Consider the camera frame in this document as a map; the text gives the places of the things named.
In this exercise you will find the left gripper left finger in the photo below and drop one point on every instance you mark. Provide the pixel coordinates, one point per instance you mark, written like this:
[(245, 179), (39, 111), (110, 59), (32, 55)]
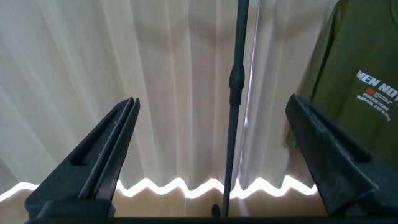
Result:
[(81, 174)]

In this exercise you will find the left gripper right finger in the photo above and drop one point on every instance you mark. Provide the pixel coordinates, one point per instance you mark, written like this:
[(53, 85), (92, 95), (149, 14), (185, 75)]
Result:
[(348, 168)]

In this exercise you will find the green long-sleeved shirt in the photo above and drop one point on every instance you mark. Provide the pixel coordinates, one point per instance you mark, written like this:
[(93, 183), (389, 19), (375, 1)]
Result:
[(351, 46)]

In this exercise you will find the black clothes rack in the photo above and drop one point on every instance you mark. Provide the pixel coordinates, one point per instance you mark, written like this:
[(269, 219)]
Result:
[(236, 84)]

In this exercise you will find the beige curtain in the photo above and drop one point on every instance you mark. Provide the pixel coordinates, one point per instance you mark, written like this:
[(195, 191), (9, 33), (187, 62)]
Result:
[(93, 77)]

